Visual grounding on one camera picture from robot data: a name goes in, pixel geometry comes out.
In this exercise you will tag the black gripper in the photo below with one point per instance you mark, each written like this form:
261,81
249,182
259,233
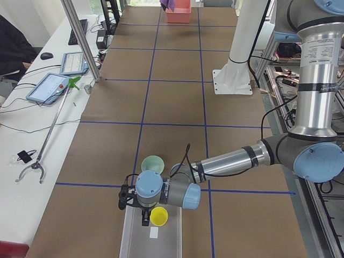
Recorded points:
145,209

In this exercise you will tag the yellow plastic cup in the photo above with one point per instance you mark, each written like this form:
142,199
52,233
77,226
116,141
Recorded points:
159,216

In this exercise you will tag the mint green bowl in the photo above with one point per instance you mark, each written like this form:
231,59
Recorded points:
154,163

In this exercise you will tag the purple microfiber cloth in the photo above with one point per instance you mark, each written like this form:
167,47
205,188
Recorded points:
168,4

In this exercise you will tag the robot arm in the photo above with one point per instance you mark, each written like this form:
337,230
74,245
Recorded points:
309,149

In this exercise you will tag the translucent plastic storage box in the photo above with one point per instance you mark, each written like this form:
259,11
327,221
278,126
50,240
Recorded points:
151,241

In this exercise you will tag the white label card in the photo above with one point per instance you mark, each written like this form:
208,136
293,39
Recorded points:
154,232

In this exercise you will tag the brown paper table cover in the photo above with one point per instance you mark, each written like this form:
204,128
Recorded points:
155,97

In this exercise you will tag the small black pouch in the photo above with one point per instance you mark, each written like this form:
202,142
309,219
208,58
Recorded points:
24,156

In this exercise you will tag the reacher grabber tool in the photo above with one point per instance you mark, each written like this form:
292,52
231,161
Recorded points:
36,165

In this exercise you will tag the blue teach pendant tablet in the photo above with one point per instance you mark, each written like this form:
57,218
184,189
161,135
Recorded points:
48,89

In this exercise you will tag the black power adapter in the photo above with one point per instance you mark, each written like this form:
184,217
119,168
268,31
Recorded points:
102,39

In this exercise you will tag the black computer mouse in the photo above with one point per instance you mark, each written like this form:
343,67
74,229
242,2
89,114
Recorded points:
46,56

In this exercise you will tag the seated person in black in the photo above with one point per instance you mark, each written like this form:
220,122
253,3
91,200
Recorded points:
16,52

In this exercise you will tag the pink plastic bin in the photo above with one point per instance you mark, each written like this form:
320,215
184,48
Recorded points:
181,13

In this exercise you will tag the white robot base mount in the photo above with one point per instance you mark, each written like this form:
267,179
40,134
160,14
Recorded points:
234,78

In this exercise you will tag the aluminium frame post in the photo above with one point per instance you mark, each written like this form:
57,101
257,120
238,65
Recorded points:
81,38

